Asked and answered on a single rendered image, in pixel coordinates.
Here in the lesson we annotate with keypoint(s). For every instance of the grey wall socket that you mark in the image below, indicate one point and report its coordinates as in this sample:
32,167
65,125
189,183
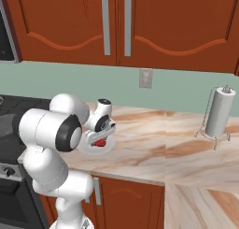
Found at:
145,78

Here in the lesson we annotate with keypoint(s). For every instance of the white paper towel roll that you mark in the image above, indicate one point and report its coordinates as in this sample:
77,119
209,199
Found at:
219,112

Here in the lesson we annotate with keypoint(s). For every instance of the black oven knob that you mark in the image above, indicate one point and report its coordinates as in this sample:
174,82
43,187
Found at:
8,170

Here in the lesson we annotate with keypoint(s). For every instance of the black microwave oven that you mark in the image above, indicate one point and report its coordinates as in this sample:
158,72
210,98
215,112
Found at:
6,36

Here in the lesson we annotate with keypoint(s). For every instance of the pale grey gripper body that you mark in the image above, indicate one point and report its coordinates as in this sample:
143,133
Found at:
99,135

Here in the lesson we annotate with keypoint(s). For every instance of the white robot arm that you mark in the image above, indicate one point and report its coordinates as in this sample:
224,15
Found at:
46,133

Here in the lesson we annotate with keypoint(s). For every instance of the white round plate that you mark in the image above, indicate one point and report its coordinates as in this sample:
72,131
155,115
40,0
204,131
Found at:
104,148

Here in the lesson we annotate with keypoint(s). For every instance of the red raw steak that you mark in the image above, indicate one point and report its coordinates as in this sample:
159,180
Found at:
100,142

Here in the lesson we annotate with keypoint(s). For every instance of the black oven front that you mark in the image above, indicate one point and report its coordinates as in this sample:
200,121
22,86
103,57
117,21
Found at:
15,204

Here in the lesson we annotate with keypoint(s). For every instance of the black hob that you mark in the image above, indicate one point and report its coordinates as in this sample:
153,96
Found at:
12,114

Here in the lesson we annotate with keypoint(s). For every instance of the brown upper cupboard door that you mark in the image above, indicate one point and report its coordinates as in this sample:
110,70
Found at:
180,24
62,24

